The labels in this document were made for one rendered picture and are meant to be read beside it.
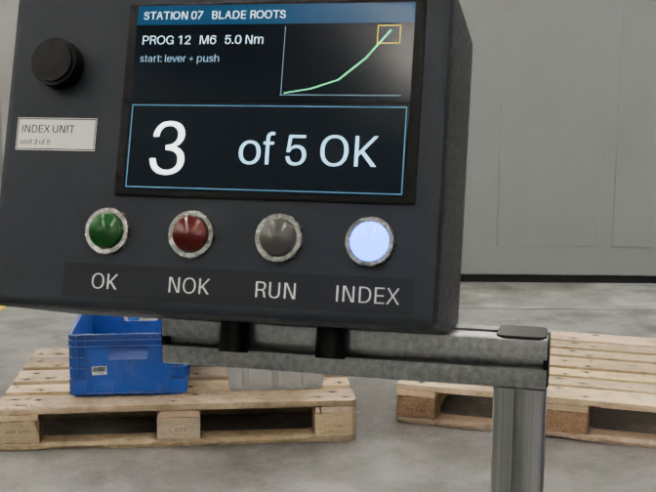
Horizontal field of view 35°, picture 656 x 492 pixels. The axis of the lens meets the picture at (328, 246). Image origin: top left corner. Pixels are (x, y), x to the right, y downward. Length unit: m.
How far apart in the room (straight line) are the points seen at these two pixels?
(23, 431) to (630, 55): 4.29
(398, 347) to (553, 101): 5.83
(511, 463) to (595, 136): 5.89
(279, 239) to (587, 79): 5.94
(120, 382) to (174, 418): 0.24
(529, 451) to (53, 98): 0.34
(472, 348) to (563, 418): 3.09
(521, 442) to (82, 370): 3.08
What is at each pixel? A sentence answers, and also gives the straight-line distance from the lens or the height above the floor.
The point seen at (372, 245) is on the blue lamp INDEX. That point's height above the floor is 1.12.
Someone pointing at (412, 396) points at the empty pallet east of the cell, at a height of 0.10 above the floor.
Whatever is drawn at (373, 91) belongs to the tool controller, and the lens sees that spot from 0.56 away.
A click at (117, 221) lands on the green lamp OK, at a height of 1.12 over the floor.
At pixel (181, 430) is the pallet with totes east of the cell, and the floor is 0.06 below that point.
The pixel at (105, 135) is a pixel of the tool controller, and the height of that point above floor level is 1.17.
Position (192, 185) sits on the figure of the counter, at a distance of 0.58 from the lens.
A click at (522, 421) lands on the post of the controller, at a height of 1.00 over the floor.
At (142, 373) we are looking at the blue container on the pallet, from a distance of 3.63.
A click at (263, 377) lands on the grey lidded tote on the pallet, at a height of 0.19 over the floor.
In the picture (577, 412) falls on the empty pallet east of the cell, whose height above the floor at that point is 0.10.
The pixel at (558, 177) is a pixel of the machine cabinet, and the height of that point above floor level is 0.65.
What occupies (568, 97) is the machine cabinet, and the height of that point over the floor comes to 1.13.
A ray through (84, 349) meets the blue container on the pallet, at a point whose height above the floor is 0.31.
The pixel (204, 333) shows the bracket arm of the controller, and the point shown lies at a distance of 0.65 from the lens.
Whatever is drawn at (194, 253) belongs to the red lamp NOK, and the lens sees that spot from 0.57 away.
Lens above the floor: 1.20
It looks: 9 degrees down
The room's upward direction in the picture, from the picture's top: straight up
